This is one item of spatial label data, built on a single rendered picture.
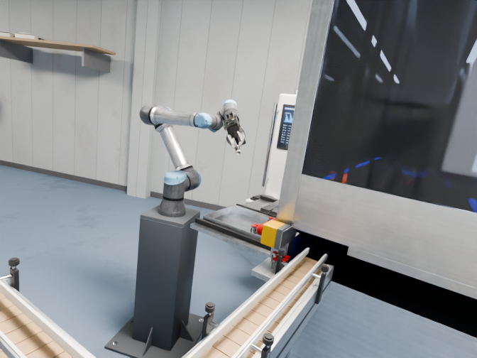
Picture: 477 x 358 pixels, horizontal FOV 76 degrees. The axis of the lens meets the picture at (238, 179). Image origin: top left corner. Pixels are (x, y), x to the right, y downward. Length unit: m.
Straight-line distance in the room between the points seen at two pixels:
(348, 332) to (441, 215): 0.48
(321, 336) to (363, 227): 0.42
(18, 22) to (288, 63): 4.09
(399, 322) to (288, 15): 3.59
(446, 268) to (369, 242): 0.20
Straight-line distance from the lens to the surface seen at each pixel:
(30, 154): 5.98
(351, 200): 1.02
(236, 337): 0.72
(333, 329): 1.20
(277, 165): 2.22
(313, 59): 1.06
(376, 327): 1.15
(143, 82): 4.45
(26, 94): 5.93
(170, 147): 1.82
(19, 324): 0.78
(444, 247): 1.03
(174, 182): 1.65
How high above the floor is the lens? 1.39
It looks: 12 degrees down
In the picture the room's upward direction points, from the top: 8 degrees clockwise
